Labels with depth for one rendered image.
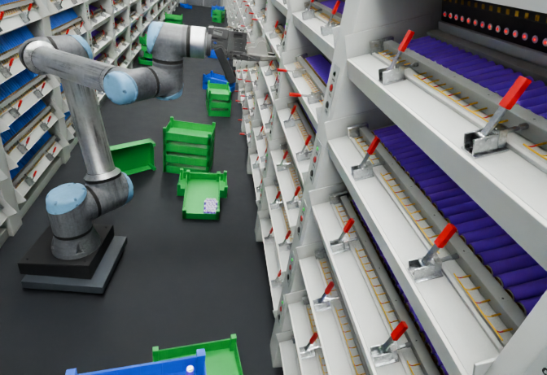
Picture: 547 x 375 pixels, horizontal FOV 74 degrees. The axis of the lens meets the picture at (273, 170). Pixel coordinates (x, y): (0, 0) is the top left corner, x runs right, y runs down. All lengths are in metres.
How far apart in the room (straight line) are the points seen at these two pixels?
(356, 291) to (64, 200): 1.20
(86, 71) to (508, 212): 1.11
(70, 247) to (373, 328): 1.31
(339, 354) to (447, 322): 0.45
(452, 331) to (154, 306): 1.35
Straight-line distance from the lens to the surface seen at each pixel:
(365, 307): 0.78
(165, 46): 1.15
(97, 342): 1.64
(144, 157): 2.57
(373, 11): 0.86
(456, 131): 0.53
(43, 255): 1.83
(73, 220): 1.67
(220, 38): 1.17
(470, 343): 0.53
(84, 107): 1.65
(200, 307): 1.69
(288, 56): 1.55
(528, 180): 0.45
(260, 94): 2.33
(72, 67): 1.31
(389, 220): 0.66
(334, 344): 0.96
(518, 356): 0.44
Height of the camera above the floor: 1.31
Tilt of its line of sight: 30 degrees down
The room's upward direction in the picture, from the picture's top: 9 degrees clockwise
